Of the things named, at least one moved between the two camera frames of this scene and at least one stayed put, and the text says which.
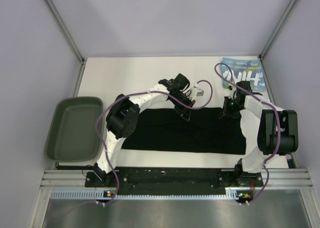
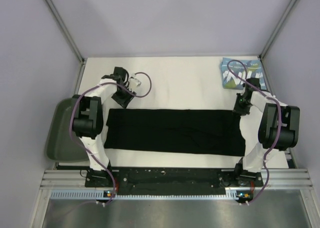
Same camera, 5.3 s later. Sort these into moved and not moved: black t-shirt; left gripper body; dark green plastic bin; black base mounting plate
Moved: left gripper body
Not moved: black t-shirt; black base mounting plate; dark green plastic bin
